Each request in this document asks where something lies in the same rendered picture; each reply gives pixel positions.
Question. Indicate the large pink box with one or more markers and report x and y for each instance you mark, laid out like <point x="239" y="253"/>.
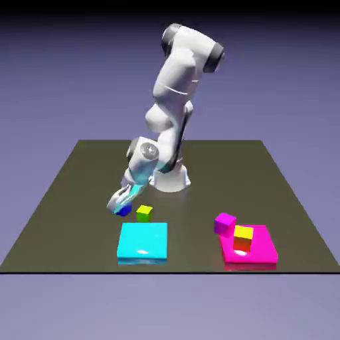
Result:
<point x="261" y="248"/>

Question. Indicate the small magenta cube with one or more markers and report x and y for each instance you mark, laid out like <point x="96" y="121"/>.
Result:
<point x="224" y="223"/>

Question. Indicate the large cyan box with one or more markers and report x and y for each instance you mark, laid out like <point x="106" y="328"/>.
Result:
<point x="143" y="240"/>

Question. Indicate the small green cube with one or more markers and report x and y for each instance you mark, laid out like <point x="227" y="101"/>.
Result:
<point x="144" y="213"/>

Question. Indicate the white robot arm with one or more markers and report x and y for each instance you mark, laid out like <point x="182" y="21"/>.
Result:
<point x="175" y="79"/>

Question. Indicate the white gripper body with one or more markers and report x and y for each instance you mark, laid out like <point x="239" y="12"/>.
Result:
<point x="122" y="198"/>

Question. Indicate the small blue cube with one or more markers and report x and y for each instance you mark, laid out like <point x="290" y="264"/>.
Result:
<point x="124" y="210"/>

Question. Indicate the small orange cube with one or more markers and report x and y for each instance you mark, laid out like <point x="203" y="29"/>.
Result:
<point x="242" y="239"/>

